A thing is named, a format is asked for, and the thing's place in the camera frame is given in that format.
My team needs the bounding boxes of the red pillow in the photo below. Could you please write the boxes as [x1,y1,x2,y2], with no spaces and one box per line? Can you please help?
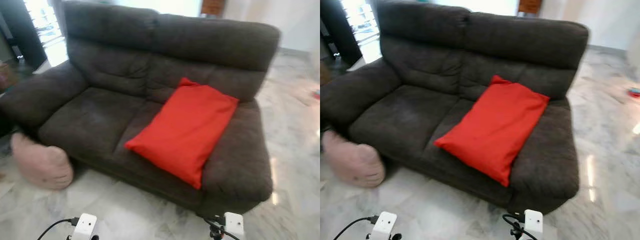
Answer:
[433,75,551,187]
[124,77,240,190]

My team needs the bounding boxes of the dark brown two-seat sofa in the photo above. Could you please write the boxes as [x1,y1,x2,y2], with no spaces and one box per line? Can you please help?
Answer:
[0,0,282,217]
[320,0,591,215]

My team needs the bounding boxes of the dark door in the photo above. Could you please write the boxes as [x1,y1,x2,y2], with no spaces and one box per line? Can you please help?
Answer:
[320,0,363,66]
[0,0,47,70]

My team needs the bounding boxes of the brown wooden chair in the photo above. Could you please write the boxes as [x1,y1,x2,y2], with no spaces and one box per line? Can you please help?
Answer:
[518,0,544,15]
[201,0,227,17]

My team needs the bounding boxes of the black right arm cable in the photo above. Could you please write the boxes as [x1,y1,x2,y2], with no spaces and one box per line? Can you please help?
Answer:
[202,215,241,240]
[502,213,538,240]

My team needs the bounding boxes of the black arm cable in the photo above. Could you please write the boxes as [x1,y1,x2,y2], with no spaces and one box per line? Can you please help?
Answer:
[36,217,80,240]
[502,213,538,240]
[202,215,241,240]
[333,215,379,240]

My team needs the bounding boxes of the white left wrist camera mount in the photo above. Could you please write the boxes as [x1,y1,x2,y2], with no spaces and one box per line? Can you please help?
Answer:
[372,211,398,240]
[71,213,98,240]

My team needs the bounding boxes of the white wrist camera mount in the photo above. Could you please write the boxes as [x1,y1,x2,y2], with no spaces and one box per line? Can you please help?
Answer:
[523,209,544,237]
[223,212,245,240]
[372,211,398,240]
[71,213,98,240]

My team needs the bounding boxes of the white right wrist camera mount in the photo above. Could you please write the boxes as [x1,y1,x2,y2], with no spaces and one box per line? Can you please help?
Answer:
[223,212,245,240]
[523,209,544,237]

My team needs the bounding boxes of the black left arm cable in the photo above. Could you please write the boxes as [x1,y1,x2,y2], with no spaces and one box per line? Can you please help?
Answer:
[36,217,80,240]
[333,215,379,240]

